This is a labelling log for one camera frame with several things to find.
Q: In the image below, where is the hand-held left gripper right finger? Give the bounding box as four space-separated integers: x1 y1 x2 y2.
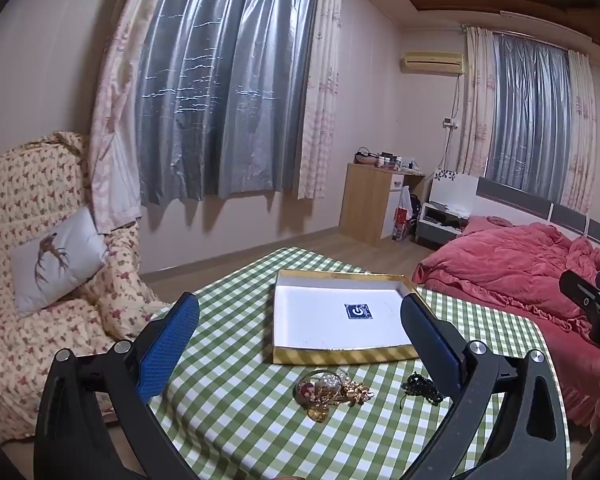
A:
400 294 569 480

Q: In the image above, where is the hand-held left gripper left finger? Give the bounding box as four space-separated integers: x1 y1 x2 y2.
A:
34 291 201 480

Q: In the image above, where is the black bead necklace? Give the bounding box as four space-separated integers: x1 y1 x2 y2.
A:
401 372 446 407

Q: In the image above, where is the pile of gold jewelry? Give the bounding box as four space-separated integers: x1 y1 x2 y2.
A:
293 368 376 424

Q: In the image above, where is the gold cardboard box tray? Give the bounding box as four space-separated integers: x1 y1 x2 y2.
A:
271 269 422 366

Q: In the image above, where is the bed with red duvet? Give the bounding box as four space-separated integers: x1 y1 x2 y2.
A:
412 214 600 427

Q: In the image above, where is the white grey bed headboard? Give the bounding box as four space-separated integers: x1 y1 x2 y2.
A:
427 169 600 252

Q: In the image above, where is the green checked tablecloth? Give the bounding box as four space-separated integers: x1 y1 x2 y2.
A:
147 246 572 480

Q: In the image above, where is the white bedside table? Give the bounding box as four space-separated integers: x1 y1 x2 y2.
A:
414 200 474 251

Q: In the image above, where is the white red shopping bag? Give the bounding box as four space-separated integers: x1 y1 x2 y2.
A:
390 185 412 241

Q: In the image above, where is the white deer-print cushion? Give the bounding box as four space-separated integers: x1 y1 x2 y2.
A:
10 206 111 317

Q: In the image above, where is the floral covered sofa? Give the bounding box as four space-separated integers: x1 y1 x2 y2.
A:
0 131 175 445

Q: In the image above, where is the pink floral curtain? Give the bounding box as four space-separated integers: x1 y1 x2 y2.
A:
559 49 599 217
88 0 173 235
455 25 497 179
296 0 347 201

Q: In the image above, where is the wooden cabinet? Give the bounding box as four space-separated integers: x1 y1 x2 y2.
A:
339 162 426 247

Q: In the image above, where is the silver grey curtain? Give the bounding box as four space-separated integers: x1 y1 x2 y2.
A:
134 0 324 208
484 31 575 204

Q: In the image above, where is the thin wall cable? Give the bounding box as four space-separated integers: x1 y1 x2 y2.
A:
437 74 465 173

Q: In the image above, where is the cream wall air conditioner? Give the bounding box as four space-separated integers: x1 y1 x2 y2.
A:
399 50 467 75

